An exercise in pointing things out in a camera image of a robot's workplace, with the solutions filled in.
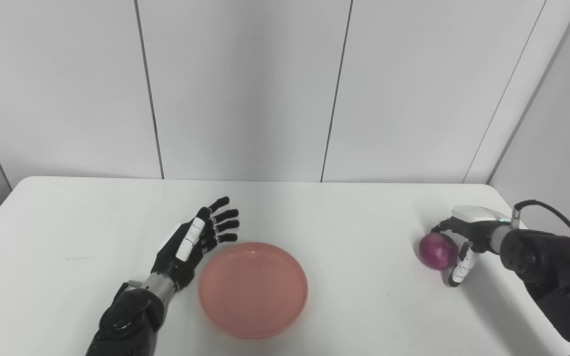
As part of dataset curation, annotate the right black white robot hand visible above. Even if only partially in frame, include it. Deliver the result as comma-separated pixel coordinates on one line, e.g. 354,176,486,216
430,205,513,288

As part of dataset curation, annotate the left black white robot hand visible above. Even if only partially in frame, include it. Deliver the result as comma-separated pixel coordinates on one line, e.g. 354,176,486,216
150,196,240,291

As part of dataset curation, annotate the purple red onion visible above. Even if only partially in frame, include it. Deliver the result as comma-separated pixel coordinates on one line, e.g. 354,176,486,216
418,233,460,271

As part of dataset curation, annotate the pink round plate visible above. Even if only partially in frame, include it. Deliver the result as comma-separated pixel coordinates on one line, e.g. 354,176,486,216
197,242,309,340

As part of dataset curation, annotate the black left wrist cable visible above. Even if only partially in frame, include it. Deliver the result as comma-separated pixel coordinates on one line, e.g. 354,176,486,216
111,280,144,307

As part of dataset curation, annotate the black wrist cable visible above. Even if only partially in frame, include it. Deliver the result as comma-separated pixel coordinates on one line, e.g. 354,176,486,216
511,199,570,270
111,280,144,307

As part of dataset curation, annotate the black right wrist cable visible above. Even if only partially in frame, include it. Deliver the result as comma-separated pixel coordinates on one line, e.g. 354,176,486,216
511,199,570,270

